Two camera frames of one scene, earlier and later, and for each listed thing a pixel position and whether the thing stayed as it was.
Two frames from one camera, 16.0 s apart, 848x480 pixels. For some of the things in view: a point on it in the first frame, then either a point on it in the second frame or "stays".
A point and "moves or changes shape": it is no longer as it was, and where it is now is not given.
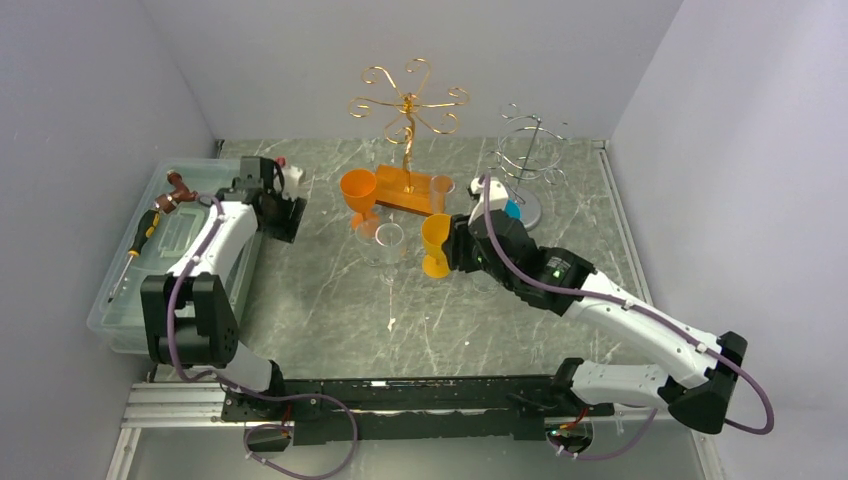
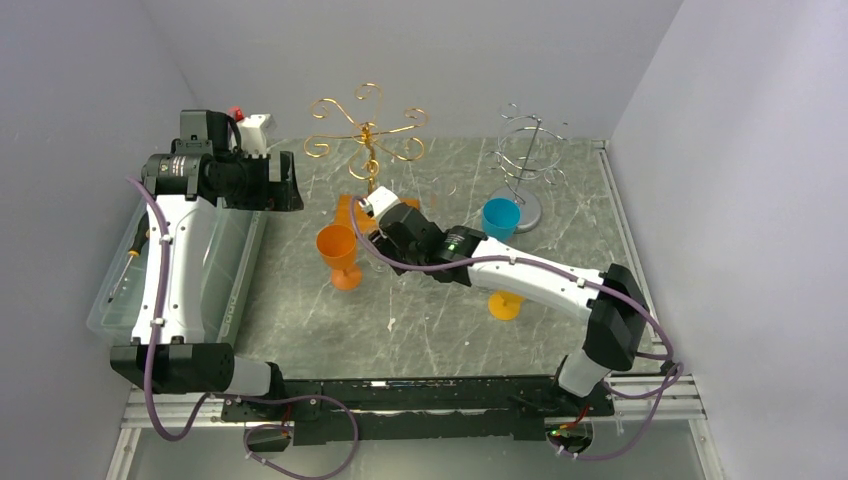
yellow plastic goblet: [434, 228] moves or changes shape
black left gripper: [286, 230] -> [281, 196]
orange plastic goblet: [358, 187] -> [337, 245]
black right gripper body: [467, 254] -> [386, 247]
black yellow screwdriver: [150, 221] stays
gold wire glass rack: [394, 186] -> [364, 166]
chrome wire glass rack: [527, 150] stays
